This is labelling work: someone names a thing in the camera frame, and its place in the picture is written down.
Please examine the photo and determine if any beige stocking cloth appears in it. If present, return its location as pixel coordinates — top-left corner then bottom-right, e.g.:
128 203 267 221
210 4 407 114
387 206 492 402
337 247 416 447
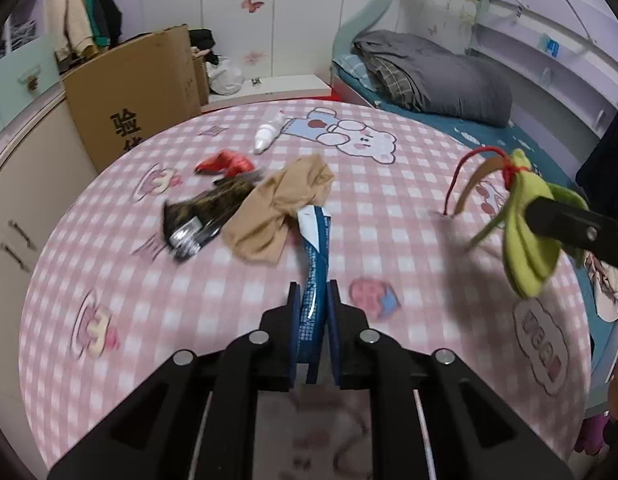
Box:
221 154 335 264

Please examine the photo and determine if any blue pink small wrapper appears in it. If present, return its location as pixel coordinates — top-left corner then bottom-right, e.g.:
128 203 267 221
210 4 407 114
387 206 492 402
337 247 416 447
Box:
297 205 330 385

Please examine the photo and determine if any teal bed sheet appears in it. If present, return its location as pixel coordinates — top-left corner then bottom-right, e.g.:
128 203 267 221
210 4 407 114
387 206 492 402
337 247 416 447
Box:
333 54 618 387

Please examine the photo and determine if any black snack wrapper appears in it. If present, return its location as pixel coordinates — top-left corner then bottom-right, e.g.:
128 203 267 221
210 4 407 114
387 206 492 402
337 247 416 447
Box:
162 170 262 262

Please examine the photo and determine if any red crumpled wrapper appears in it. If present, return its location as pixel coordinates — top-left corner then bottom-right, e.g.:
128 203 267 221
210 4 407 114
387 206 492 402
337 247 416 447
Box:
194 150 256 178

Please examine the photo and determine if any small white bottle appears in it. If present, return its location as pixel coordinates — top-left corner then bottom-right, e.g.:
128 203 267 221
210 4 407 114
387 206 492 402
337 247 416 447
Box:
254 110 286 155

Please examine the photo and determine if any pink checkered tablecloth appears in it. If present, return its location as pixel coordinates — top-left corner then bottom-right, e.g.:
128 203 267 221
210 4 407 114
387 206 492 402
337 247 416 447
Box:
19 100 591 465

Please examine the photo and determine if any grey folded blanket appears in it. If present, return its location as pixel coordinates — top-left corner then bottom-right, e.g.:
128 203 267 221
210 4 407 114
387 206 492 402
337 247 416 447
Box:
353 30 513 128

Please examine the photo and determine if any brown cardboard box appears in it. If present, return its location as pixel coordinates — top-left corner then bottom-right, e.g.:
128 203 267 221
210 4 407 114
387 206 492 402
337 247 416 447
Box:
62 25 202 171

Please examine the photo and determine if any white curved cabinet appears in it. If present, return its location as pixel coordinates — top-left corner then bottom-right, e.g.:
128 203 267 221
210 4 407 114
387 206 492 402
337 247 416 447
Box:
0 87 96 476

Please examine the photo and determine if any mint drawer unit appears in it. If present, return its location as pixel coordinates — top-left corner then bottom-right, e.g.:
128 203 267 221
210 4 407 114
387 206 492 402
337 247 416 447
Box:
0 36 60 132

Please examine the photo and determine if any hanging beige jacket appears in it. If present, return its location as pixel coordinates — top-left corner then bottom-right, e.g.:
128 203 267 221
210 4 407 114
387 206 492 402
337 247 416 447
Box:
45 0 95 62

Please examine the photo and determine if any mint bed frame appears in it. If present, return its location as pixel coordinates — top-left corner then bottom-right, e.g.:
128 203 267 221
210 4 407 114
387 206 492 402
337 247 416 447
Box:
330 0 406 68

